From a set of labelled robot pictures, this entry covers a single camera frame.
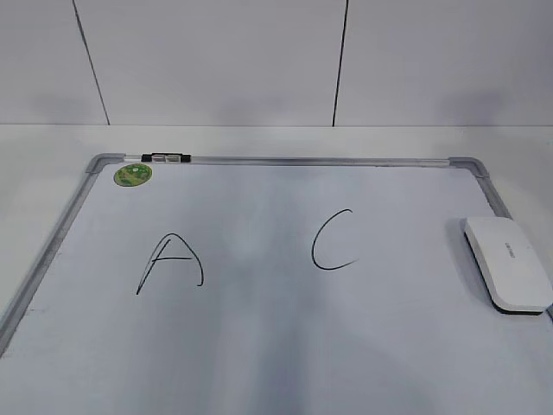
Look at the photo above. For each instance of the white board with grey frame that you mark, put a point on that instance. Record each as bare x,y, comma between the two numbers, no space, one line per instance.
272,286

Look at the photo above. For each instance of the white board eraser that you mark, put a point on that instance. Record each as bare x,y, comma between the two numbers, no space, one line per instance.
514,276

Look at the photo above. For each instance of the round green magnet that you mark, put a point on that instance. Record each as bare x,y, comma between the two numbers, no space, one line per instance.
132,175

